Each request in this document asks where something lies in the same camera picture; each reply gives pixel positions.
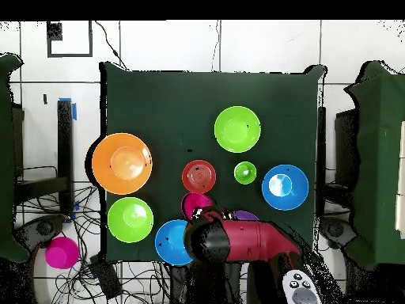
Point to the pink plastic bowl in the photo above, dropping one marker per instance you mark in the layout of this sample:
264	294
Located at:
196	201

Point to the red-orange plastic bowl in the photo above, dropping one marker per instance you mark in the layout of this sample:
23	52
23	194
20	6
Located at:
198	176

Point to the blue plastic bowl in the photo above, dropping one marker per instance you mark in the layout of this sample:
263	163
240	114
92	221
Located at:
294	196
171	242

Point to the large orange plastic bowl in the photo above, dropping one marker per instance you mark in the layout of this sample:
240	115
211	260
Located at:
121	163

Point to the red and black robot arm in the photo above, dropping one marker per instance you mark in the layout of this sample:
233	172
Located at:
253	240

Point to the purple plastic bowl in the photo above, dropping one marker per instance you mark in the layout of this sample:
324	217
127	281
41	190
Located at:
245	216

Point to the green plastic cup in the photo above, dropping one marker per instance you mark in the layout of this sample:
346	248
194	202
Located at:
245	172

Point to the green plastic bowl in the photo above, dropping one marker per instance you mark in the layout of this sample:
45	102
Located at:
130	220
237	129

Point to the black power brick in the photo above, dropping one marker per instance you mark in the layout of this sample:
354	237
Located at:
106	278

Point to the dark grey chair base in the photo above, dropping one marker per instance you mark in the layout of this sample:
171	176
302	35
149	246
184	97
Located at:
335	229
44	228

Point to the dark green table cloth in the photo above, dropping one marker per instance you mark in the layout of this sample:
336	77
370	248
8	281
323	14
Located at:
190	88

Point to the black cabinet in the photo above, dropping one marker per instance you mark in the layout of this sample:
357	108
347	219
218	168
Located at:
346	148

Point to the pink plastic cup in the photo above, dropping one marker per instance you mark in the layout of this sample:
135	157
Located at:
61	253

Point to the blue tape strip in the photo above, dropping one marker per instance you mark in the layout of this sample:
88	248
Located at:
74	112

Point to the green cloth side table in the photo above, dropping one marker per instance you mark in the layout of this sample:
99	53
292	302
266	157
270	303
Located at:
379	158
6	158

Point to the white round stool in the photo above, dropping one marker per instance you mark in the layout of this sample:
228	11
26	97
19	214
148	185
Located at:
42	285

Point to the black stand frame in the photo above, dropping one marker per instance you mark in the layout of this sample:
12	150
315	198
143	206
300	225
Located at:
65	142
322	158

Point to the black square floor frame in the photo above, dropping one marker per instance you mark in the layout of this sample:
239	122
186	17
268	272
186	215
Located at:
54	31

